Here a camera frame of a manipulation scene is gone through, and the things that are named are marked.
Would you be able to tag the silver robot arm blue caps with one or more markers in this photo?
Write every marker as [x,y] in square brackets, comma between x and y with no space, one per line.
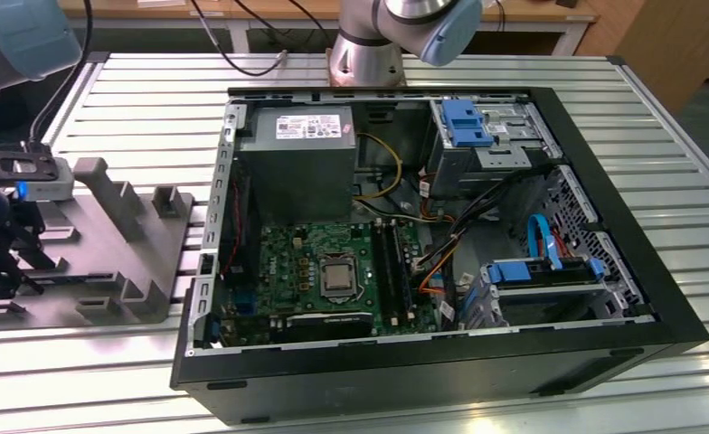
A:
[360,59]

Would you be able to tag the dark RAM stick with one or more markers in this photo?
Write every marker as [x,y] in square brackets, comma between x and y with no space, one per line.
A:
[404,271]

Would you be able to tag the grey parts rack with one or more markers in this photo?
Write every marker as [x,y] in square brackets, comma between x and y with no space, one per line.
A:
[107,253]

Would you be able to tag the green motherboard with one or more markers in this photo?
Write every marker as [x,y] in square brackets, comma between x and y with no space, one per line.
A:
[281,244]

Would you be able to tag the grey power supply unit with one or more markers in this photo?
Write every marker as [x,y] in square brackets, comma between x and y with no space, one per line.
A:
[295,181]

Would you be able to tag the silver CPU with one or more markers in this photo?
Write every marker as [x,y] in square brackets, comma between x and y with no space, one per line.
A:
[338,276]

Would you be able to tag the black graphics card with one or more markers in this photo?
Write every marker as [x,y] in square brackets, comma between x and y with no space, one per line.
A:
[331,323]

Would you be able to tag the black open PC case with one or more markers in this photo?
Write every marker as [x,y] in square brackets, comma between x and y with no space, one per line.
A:
[391,384]

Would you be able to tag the blue drive latch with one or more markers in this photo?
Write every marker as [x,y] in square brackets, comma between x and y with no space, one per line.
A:
[463,117]

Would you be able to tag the silver drive cage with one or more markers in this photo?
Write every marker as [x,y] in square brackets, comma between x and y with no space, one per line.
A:
[499,158]

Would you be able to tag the hard disk in blue carrier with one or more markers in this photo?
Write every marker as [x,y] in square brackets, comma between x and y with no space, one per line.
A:
[506,273]

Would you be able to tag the silver disk bay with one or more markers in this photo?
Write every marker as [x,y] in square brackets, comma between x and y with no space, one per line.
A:
[572,294]

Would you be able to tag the wooden cabinet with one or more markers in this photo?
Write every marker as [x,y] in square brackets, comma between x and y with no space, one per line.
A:
[662,45]

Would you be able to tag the silver wrist camera blue light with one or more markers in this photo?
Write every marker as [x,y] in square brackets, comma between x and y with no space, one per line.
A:
[49,185]

